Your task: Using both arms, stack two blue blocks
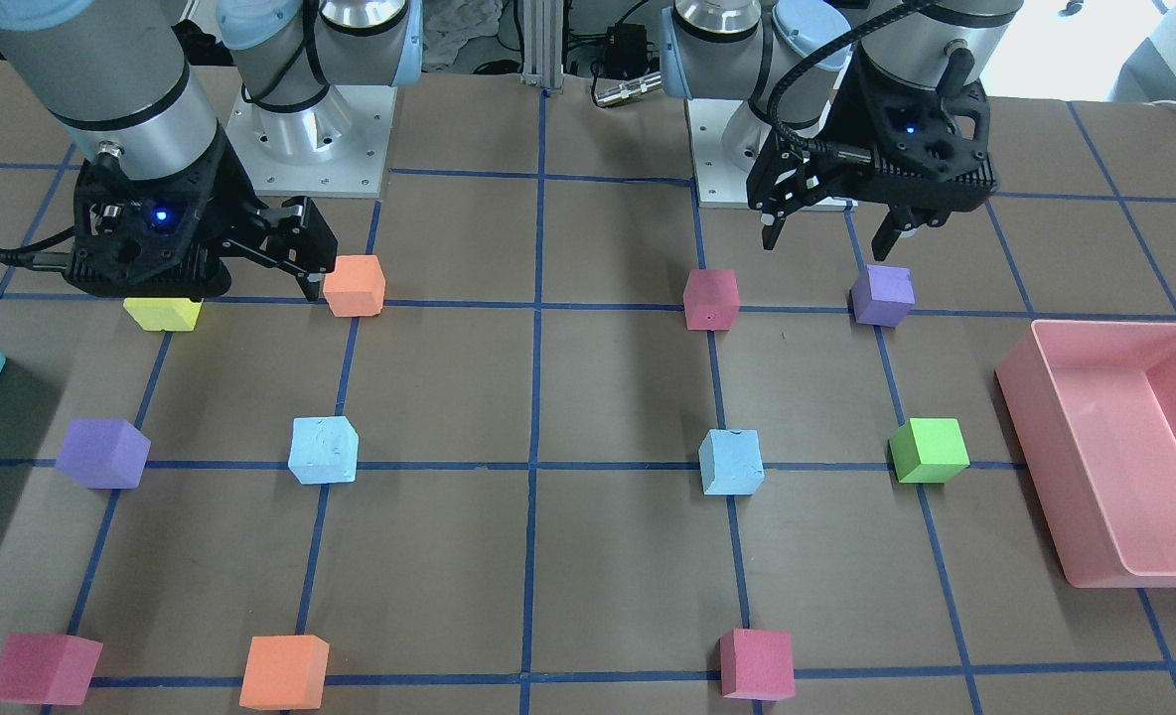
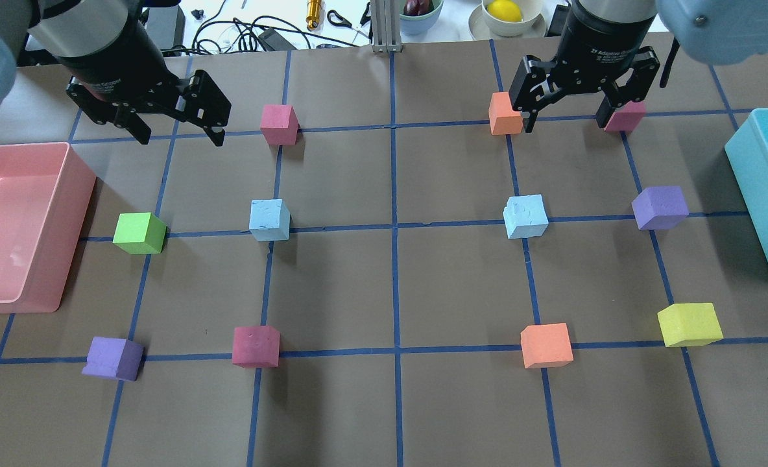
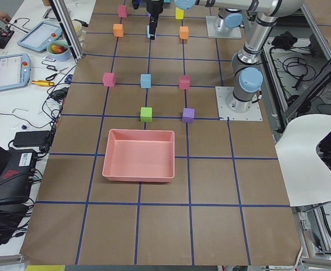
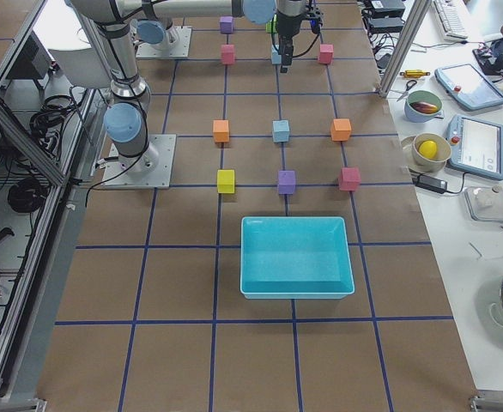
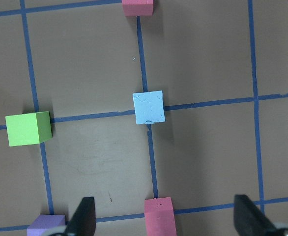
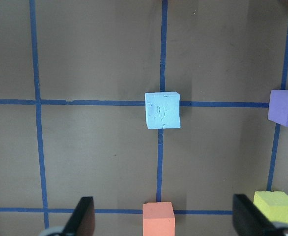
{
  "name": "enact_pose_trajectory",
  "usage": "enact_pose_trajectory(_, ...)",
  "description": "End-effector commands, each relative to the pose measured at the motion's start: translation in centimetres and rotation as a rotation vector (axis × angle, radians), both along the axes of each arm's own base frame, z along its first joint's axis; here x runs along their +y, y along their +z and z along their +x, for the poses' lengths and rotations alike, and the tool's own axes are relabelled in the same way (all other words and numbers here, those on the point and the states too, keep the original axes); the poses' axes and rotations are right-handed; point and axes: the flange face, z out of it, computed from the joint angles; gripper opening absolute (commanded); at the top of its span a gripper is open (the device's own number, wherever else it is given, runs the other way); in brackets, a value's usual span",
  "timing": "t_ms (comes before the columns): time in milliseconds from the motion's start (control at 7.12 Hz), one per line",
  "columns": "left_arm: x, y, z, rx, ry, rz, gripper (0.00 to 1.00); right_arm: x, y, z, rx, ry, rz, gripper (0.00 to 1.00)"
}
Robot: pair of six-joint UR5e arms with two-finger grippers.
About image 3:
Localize white chair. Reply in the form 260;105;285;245
275;114;331;207

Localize far orange foam block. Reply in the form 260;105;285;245
112;24;124;37

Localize lower teach pendant tablet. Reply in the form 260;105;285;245
0;53;31;91

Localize blue bowl with fruit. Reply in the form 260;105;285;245
47;40;71;62

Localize orange foam block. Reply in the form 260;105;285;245
179;26;189;40
112;24;124;37

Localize black power adapter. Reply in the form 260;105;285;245
12;130;50;147

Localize right pink foam block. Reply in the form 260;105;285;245
117;5;128;18

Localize pink plastic tray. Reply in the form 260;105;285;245
102;129;175;182

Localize brass cylinder tool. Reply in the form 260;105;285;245
32;80;55;87

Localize cream bowl with lemon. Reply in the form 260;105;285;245
72;20;86;42

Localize black handled scissors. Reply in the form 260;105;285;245
45;65;68;81

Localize teach pendant tablet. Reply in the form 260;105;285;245
0;53;31;91
17;21;63;52

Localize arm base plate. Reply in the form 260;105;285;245
215;86;263;121
206;14;242;39

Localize black computer box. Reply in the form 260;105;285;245
0;146;36;207

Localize left near pink block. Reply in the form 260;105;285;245
178;75;190;90

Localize near orange foam block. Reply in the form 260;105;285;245
179;26;189;40

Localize upper teach pendant tablet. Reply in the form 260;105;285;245
17;21;63;52

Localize green foam block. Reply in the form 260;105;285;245
140;107;153;123

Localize left purple foam block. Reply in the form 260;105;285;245
181;108;195;123

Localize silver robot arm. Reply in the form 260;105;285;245
145;1;243;40
227;1;304;113

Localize aluminium frame post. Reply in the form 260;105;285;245
49;0;84;60

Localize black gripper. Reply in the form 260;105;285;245
146;0;164;40

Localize yellow foam block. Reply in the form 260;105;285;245
175;7;184;20

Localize left far pink block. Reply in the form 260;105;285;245
102;72;116;87

